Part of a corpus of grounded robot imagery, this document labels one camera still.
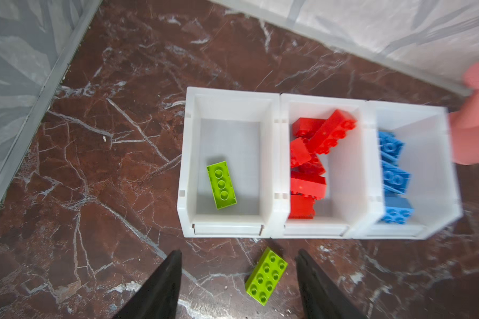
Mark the right white bin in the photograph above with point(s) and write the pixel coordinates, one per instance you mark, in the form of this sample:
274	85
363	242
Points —
433	189

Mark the pink watering can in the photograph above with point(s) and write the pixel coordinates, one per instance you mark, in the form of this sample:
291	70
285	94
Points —
464	123

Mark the blue brick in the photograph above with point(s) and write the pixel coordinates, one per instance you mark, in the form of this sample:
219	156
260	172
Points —
390	147
395	180
398	210

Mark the red tall brick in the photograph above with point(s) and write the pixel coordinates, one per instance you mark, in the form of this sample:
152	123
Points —
306	127

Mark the green brick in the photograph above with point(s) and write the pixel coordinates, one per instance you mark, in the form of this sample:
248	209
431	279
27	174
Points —
221	184
265	277

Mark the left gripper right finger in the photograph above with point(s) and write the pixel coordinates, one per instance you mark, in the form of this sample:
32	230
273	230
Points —
321	297

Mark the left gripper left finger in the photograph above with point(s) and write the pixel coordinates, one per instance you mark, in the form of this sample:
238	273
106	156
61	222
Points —
158	296

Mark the left white bin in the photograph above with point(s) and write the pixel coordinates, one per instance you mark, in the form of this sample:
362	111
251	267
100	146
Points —
243	129

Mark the blue brick bottom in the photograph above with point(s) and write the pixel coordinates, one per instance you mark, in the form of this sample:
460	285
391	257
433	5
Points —
398	210

